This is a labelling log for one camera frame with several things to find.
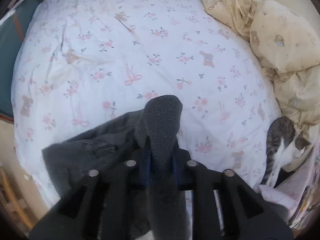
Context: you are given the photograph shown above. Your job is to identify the teal bed frame side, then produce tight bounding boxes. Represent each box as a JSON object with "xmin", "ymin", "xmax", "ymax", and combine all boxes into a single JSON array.
[{"xmin": 0, "ymin": 0, "xmax": 39, "ymax": 123}]

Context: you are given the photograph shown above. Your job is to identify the grey and white cat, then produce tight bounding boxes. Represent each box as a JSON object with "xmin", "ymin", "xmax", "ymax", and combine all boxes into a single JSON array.
[{"xmin": 261, "ymin": 116, "xmax": 311, "ymax": 187}]

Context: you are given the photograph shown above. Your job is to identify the dark grey pants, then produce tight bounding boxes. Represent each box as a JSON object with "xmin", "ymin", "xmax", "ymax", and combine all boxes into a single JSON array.
[{"xmin": 42, "ymin": 95, "xmax": 190, "ymax": 239}]

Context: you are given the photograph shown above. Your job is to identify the white floral bed sheet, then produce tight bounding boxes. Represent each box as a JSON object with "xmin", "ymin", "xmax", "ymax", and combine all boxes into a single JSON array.
[{"xmin": 11, "ymin": 0, "xmax": 279, "ymax": 207}]

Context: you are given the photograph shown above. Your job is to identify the cream teddy print duvet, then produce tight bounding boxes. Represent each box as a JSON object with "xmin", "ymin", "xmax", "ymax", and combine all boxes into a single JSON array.
[{"xmin": 201, "ymin": 0, "xmax": 320, "ymax": 145}]

